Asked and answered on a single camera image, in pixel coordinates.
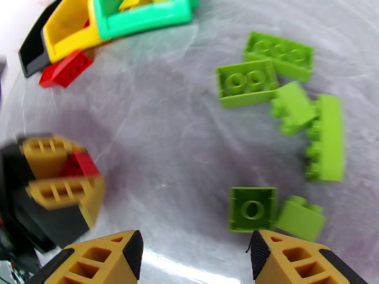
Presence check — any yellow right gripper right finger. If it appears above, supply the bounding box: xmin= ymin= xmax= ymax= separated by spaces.
xmin=250 ymin=229 xmax=369 ymax=284

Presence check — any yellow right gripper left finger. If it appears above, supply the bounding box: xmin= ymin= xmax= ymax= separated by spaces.
xmin=34 ymin=230 xmax=144 ymax=284

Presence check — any red eight-stud lego brick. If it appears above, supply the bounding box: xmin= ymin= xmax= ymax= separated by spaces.
xmin=60 ymin=150 xmax=100 ymax=178

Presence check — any green small lego block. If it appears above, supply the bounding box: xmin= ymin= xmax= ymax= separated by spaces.
xmin=273 ymin=195 xmax=327 ymax=242

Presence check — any green four-stud lego brick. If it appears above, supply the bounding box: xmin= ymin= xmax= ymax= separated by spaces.
xmin=228 ymin=186 xmax=279 ymax=233

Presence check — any red six-stud lego brick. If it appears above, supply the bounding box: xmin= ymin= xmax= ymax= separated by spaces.
xmin=38 ymin=49 xmax=94 ymax=89

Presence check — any green long lego brick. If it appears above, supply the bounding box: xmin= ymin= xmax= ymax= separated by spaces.
xmin=304 ymin=94 xmax=345 ymax=183

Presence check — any green six-stud lego brick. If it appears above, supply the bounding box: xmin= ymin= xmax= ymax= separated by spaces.
xmin=215 ymin=59 xmax=280 ymax=109

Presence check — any green eight-stud lego brick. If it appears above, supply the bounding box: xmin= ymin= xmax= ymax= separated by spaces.
xmin=243 ymin=31 xmax=315 ymax=83

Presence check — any black storage bin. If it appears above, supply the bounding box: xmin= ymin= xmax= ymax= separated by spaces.
xmin=18 ymin=0 xmax=64 ymax=79

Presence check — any yellow storage bin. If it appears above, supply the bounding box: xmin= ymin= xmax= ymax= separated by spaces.
xmin=41 ymin=0 xmax=110 ymax=64

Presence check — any green storage bin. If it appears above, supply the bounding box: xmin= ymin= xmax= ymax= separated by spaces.
xmin=88 ymin=0 xmax=199 ymax=41

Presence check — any yellow square lego block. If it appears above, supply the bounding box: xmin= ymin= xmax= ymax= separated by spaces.
xmin=118 ymin=0 xmax=153 ymax=12

